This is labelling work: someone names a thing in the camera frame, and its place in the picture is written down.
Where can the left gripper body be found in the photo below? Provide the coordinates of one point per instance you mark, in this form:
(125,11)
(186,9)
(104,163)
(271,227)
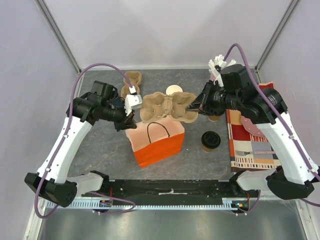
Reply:
(119,126)

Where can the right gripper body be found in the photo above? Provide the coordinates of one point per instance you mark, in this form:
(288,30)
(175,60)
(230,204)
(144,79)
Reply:
(206,99)

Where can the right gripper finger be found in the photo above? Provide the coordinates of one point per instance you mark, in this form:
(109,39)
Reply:
(201,99)
(197,108)

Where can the brown paper cup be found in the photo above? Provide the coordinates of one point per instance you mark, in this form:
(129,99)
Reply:
(209,147)
(214,118)
(173,89)

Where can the orange paper bag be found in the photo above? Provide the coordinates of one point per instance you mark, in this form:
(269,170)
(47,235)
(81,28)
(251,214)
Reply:
(155,141)

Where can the black cup lid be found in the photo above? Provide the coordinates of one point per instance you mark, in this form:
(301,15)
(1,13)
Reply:
(210,140)

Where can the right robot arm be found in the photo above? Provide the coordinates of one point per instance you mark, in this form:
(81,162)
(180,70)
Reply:
(297,173)

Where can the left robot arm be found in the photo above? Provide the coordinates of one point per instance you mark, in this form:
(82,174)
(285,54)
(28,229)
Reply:
(103,102)

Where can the dark blue mug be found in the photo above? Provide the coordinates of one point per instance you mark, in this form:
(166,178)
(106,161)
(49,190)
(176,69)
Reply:
(118,102)

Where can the cardboard cup carrier stack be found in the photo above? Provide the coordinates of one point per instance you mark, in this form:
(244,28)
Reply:
(135,78)

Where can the pink dotted plate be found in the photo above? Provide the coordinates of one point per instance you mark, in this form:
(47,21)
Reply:
(250,127)

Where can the patterned orange cloth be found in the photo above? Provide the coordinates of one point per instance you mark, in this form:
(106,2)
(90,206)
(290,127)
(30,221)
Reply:
(247,151)

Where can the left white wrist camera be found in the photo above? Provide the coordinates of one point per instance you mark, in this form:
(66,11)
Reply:
(132,101)

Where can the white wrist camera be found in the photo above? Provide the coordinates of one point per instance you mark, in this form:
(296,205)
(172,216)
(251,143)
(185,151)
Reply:
(132,101)
(215,72)

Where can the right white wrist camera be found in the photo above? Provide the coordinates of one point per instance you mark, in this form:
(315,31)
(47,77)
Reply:
(215,72)

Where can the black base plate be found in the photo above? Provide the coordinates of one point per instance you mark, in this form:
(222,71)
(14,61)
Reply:
(174,192)

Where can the aluminium cable duct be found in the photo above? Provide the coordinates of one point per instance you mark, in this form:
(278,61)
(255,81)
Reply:
(97,204)

